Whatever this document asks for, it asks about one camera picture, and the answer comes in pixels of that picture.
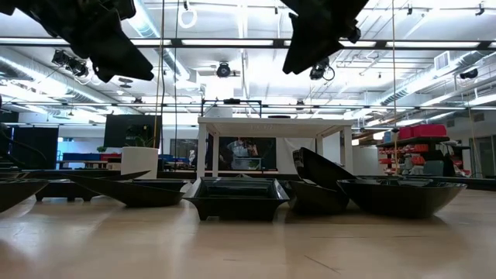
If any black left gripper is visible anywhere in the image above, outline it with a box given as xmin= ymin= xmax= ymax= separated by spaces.
xmin=0 ymin=0 xmax=155 ymax=84

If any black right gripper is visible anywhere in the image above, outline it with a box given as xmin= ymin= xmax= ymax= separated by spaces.
xmin=281 ymin=0 xmax=369 ymax=75

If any black square mini plate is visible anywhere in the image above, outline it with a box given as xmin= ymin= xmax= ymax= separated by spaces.
xmin=34 ymin=180 xmax=98 ymax=203
xmin=182 ymin=177 xmax=291 ymax=222

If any black leaf mini plate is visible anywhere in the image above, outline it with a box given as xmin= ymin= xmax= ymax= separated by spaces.
xmin=337 ymin=177 xmax=467 ymax=219
xmin=0 ymin=178 xmax=50 ymax=214
xmin=293 ymin=146 xmax=356 ymax=183

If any black monitor screen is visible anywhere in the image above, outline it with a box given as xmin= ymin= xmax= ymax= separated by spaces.
xmin=103 ymin=114 xmax=163 ymax=148

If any LED light bar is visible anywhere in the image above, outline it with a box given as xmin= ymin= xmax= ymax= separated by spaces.
xmin=0 ymin=37 xmax=496 ymax=50

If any white perforated metal riser shelf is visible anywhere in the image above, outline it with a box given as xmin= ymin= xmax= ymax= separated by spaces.
xmin=197 ymin=117 xmax=354 ymax=177

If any blue sofa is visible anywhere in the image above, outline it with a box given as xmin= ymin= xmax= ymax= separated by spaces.
xmin=57 ymin=152 xmax=122 ymax=171

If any small plant in white pot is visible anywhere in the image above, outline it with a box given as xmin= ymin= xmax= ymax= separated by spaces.
xmin=121 ymin=135 xmax=159 ymax=178

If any white cloth sheet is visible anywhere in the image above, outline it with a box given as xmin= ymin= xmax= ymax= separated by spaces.
xmin=276 ymin=137 xmax=318 ymax=174

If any dark display panel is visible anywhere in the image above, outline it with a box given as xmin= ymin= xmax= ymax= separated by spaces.
xmin=11 ymin=126 xmax=59 ymax=171

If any person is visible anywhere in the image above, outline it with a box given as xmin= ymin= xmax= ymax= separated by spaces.
xmin=226 ymin=137 xmax=259 ymax=171

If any red storage bin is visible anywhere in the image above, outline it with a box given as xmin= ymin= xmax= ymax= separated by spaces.
xmin=398 ymin=123 xmax=448 ymax=140

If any storage rack with boxes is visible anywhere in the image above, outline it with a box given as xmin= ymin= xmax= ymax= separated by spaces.
xmin=377 ymin=135 xmax=472 ymax=177

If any black hanging cable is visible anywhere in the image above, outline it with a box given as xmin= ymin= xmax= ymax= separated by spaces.
xmin=158 ymin=0 xmax=166 ymax=171
xmin=173 ymin=0 xmax=180 ymax=171

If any black round camera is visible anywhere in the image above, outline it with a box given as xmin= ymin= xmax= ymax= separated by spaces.
xmin=215 ymin=61 xmax=232 ymax=78

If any white cable loop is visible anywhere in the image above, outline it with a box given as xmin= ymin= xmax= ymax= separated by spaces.
xmin=177 ymin=7 xmax=198 ymax=29

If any black metal stand frame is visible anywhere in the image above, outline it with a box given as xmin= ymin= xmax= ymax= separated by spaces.
xmin=200 ymin=98 xmax=263 ymax=119

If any black aluminium table frame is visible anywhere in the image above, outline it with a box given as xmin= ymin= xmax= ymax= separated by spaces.
xmin=0 ymin=169 xmax=496 ymax=191

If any tan hanging rope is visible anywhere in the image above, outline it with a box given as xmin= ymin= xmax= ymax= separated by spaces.
xmin=391 ymin=0 xmax=398 ymax=175

